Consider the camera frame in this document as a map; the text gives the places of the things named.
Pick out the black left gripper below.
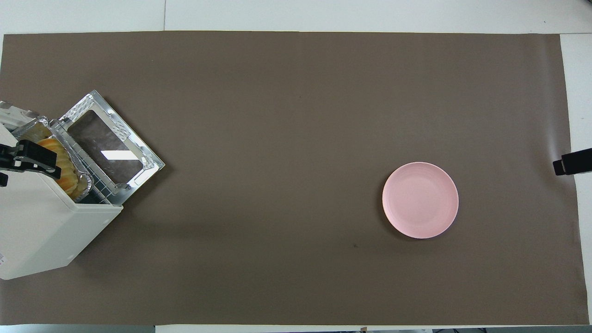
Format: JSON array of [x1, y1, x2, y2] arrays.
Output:
[[0, 140, 62, 187]]

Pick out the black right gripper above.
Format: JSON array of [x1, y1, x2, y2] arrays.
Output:
[[553, 148, 592, 176]]

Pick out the sliced yellow bread loaf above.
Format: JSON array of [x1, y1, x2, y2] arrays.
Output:
[[21, 125, 88, 195]]

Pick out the silver foil baking tray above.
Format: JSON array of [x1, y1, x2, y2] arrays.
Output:
[[12, 117, 94, 203]]

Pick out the cream toaster oven body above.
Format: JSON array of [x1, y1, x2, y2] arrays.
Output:
[[0, 99, 124, 281]]

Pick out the glass oven door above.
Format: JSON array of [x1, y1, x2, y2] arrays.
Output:
[[49, 90, 166, 206]]

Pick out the pink round plate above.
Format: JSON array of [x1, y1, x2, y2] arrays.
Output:
[[382, 161, 460, 240]]

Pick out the brown table mat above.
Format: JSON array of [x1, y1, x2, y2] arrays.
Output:
[[0, 31, 590, 327]]

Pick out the wire oven rack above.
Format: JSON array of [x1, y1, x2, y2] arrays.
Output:
[[60, 129, 116, 205]]

